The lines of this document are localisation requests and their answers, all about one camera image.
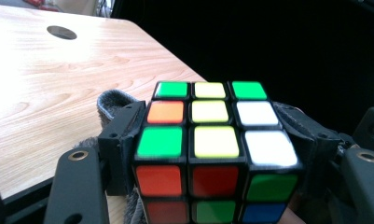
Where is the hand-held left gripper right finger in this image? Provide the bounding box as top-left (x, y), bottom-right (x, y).
top-left (272, 101), bottom-right (343, 200)

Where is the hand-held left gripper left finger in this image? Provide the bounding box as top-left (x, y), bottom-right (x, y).
top-left (97, 100), bottom-right (147, 197)

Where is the grey knitted cloth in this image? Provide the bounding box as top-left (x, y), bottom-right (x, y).
top-left (74, 89), bottom-right (149, 224)

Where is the multicoloured puzzle cube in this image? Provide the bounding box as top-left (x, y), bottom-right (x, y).
top-left (132, 79), bottom-right (304, 224)

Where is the black table grommet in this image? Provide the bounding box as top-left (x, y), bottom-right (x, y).
top-left (46, 24), bottom-right (78, 41)

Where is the red can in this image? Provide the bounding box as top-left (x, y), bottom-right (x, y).
top-left (22, 0), bottom-right (60, 13)

